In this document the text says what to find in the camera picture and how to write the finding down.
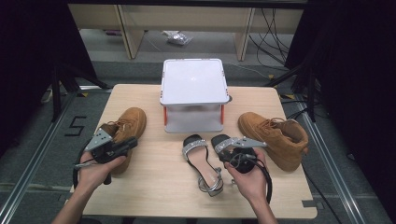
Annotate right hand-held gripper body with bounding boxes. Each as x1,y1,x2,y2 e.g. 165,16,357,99
228,136,268,174

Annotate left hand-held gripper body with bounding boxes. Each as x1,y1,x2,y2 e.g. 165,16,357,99
84,127,126,186

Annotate clear plastic bag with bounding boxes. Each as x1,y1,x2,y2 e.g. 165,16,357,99
162,30,193,47

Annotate tan suede boot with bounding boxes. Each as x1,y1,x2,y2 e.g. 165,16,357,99
237,111,310,173
99,106,148,175

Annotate bundle of black floor cables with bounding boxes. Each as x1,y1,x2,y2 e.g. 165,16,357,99
248,7,292,67

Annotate black sandal with glitter strap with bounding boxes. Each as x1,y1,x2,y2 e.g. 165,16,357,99
181,133,224,198
210,133,260,185

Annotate aluminium floor rail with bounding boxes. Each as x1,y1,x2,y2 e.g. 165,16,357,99
0,91,78,224
295,92,367,224

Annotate person's right hand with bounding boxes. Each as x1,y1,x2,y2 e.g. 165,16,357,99
224,148,270,204

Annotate white two-tier shoe rack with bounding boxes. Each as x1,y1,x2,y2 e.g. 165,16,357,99
159,58,233,134

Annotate black curtain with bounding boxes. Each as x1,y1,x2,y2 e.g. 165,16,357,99
0,0,101,157
284,0,396,216

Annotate person's left hand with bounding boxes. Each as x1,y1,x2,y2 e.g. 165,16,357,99
75,151,127,193

